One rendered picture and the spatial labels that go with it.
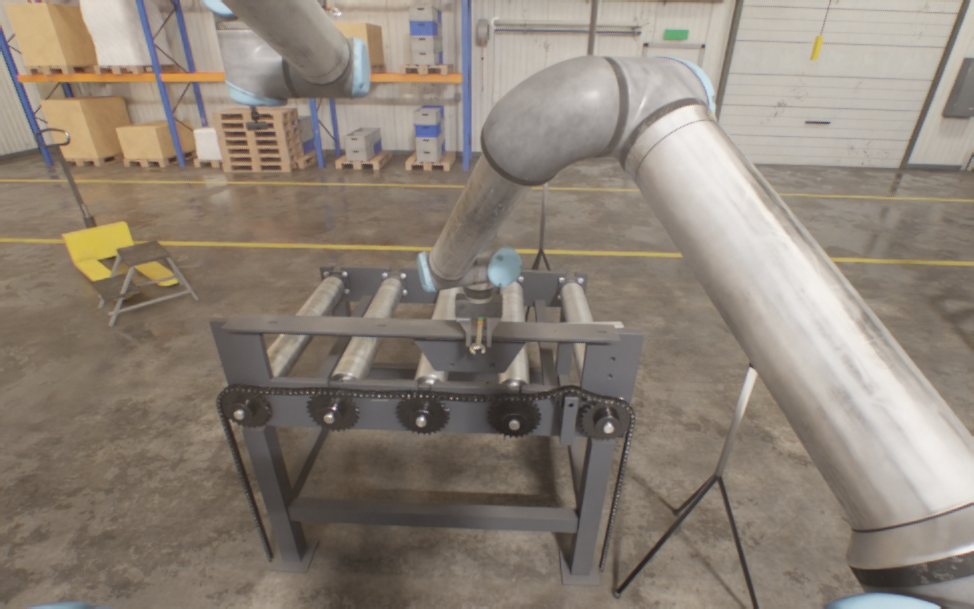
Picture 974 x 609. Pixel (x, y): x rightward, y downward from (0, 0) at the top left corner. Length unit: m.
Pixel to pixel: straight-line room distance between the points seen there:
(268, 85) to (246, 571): 1.98
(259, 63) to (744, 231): 0.73
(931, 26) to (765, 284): 12.43
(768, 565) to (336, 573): 1.82
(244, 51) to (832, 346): 0.86
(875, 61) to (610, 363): 11.21
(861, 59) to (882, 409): 11.81
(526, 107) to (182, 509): 2.51
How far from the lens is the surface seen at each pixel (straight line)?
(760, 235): 0.51
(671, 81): 0.63
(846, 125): 12.33
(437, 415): 1.58
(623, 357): 1.52
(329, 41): 0.76
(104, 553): 2.79
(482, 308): 1.28
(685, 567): 2.41
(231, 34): 0.91
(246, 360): 1.71
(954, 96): 13.39
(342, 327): 1.47
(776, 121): 11.59
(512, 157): 0.59
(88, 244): 6.08
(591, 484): 1.84
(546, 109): 0.57
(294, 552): 2.32
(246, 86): 0.91
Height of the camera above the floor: 1.89
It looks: 28 degrees down
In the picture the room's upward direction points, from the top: 1 degrees clockwise
